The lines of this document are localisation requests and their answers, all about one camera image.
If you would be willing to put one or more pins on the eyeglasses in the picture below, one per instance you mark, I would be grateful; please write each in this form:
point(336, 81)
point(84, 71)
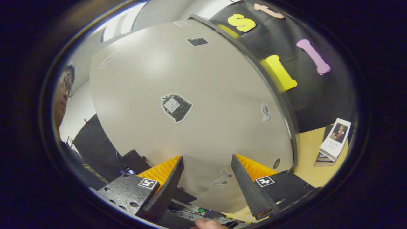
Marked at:
point(67, 86)

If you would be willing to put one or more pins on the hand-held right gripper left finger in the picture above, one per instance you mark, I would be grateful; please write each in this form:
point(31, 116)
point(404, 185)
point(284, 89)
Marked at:
point(163, 197)

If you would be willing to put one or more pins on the grey cabinet door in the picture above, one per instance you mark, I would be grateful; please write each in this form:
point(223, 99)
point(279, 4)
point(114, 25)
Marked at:
point(190, 79)

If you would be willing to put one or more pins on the person's dark clothing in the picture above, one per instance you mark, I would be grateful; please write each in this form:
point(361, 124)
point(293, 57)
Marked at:
point(76, 168)

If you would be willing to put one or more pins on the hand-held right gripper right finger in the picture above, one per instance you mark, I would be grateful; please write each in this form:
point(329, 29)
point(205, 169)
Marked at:
point(248, 190)

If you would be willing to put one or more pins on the brown book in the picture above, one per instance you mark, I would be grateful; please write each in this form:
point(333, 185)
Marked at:
point(321, 159)

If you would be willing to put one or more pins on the white portrait book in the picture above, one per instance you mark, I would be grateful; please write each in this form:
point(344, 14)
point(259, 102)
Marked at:
point(337, 140)

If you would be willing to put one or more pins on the person's head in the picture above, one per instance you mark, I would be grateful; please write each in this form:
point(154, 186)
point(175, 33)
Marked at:
point(60, 101)

